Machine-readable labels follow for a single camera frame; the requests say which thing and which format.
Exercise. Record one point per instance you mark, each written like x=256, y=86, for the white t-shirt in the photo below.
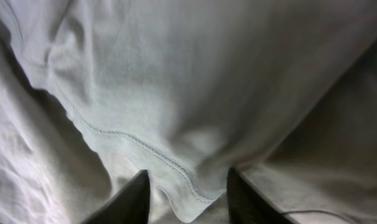
x=91, y=92

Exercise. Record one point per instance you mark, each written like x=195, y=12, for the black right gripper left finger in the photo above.
x=131, y=205

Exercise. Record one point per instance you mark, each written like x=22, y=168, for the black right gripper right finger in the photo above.
x=246, y=206

